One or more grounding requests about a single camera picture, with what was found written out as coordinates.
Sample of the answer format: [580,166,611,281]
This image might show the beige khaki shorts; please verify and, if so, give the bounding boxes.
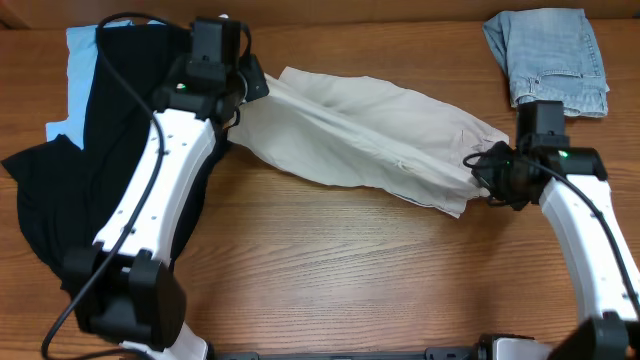
[229,67,509,217]

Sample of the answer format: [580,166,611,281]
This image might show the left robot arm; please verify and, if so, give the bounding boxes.
[63,17,269,360]

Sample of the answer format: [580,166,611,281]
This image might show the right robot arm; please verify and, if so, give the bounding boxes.
[463,100,639,360]

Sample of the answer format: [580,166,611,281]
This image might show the folded light blue jeans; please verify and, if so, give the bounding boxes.
[482,8,610,118]

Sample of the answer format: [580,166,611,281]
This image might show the light blue shirt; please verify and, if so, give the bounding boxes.
[46,20,172,151]

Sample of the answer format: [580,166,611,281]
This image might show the black t-shirt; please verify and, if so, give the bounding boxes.
[0,23,231,296]

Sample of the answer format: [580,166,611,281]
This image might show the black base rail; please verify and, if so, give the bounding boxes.
[214,347,474,360]

